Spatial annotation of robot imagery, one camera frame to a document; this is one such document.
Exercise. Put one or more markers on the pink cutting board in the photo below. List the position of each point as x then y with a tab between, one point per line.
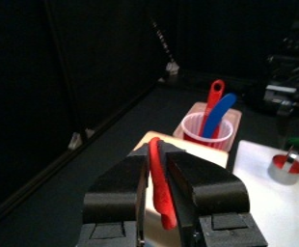
231	117

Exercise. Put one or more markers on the red plastic cup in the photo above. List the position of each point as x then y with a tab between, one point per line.
207	133

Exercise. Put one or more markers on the red plastic utensil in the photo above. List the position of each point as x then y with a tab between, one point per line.
212	98

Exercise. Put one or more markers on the white work board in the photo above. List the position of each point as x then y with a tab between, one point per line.
276	205

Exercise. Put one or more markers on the white frame corner bracket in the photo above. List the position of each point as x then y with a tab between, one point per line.
172	68
76	141

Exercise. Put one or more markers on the red dough disc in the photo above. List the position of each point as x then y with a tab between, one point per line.
287	164

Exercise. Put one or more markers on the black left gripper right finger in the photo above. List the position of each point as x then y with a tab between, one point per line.
212	196

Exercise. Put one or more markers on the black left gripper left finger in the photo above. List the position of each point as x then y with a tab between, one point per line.
113	193

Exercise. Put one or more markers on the red dough strip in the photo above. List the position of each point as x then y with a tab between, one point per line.
161	189

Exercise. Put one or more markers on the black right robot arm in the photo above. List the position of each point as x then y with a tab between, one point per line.
291	74

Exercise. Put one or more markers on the blue plastic utensil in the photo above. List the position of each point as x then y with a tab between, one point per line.
218	112

